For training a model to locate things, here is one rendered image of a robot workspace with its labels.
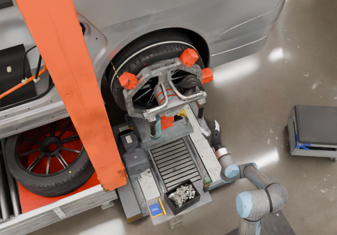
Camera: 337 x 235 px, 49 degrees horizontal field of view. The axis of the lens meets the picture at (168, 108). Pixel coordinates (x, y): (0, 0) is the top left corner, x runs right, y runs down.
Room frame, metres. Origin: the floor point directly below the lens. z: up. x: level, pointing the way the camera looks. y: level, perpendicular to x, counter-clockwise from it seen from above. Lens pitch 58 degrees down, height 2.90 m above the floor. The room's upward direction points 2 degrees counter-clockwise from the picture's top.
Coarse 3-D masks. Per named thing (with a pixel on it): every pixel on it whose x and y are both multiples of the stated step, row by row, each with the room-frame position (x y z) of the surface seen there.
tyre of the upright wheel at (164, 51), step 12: (144, 36) 1.64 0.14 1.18; (156, 36) 1.64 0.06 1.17; (168, 36) 1.65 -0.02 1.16; (180, 36) 1.69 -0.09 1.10; (132, 48) 1.56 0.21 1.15; (156, 48) 1.53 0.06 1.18; (168, 48) 1.53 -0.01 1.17; (180, 48) 1.56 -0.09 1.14; (192, 48) 1.62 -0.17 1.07; (120, 60) 1.51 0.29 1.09; (132, 60) 1.47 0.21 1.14; (144, 60) 1.46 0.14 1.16; (156, 60) 1.48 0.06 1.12; (108, 72) 1.52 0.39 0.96; (120, 72) 1.44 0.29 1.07; (132, 72) 1.42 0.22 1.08; (108, 84) 1.51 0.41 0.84; (120, 84) 1.39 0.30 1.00; (120, 96) 1.39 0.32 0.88; (144, 108) 1.44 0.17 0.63
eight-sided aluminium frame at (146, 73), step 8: (160, 64) 1.45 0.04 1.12; (168, 64) 1.47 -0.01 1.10; (176, 64) 1.45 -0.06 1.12; (144, 72) 1.40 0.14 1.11; (152, 72) 1.39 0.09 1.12; (160, 72) 1.41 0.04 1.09; (192, 72) 1.48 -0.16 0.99; (200, 72) 1.50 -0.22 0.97; (144, 80) 1.37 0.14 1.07; (200, 80) 1.50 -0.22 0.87; (136, 88) 1.34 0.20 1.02; (192, 88) 1.53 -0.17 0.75; (128, 96) 1.32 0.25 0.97; (128, 104) 1.32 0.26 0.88; (128, 112) 1.32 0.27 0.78; (136, 112) 1.34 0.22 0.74
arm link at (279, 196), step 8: (240, 168) 0.90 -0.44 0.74; (248, 168) 0.88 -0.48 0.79; (256, 168) 0.88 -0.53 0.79; (240, 176) 0.86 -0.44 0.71; (248, 176) 0.81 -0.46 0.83; (256, 176) 0.77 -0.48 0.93; (264, 176) 0.75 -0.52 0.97; (256, 184) 0.72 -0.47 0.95; (264, 184) 0.68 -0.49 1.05; (272, 184) 0.65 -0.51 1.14; (280, 184) 0.64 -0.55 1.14; (272, 192) 0.58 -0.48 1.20; (280, 192) 0.59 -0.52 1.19; (272, 200) 0.54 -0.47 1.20; (280, 200) 0.55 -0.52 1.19; (280, 208) 0.52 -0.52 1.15
